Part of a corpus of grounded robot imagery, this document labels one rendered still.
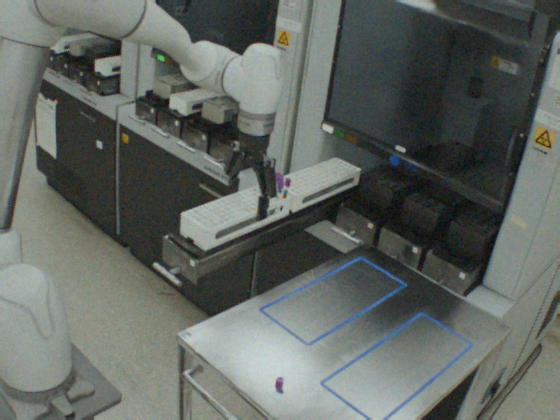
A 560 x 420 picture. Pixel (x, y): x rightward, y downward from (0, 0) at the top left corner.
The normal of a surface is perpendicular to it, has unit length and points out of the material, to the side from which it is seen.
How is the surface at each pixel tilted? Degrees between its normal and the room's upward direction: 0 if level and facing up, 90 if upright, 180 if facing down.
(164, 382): 0
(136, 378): 0
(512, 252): 90
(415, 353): 0
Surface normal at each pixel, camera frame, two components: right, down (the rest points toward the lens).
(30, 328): 0.47, 0.25
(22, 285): 0.19, -0.83
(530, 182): -0.68, 0.29
